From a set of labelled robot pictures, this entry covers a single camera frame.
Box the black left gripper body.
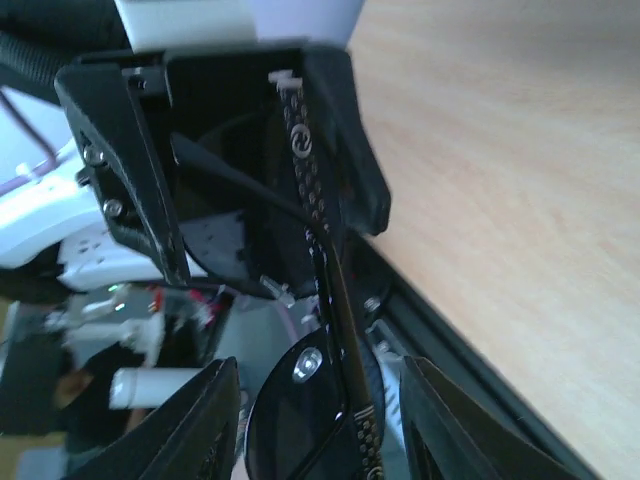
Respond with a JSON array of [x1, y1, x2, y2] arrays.
[[74, 44, 321, 301]]

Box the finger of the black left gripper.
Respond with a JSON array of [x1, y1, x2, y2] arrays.
[[302, 44, 391, 235], [54, 64, 191, 285]]

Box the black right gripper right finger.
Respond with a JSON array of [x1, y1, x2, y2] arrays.
[[400, 356, 595, 479]]

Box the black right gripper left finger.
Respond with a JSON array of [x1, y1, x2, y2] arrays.
[[69, 357, 240, 480]]

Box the black round sunglasses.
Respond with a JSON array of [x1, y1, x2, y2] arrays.
[[171, 69, 386, 479]]

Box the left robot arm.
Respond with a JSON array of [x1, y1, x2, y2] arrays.
[[1, 1, 391, 303]]

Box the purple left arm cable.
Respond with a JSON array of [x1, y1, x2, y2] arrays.
[[0, 89, 61, 201]]

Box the black aluminium frame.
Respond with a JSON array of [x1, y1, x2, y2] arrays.
[[344, 234, 601, 480]]

